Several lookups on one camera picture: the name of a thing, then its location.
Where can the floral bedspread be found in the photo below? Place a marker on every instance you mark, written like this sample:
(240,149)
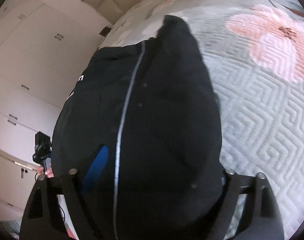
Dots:
(254,52)

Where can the left hand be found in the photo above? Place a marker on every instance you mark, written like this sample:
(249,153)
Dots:
(49,172)

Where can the white wardrobe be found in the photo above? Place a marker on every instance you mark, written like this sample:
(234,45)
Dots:
(42,54)

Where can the black jacket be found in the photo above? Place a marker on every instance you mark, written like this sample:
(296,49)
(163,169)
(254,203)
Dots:
(152,104)

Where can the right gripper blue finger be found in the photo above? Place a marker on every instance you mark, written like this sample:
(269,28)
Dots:
(95,170)

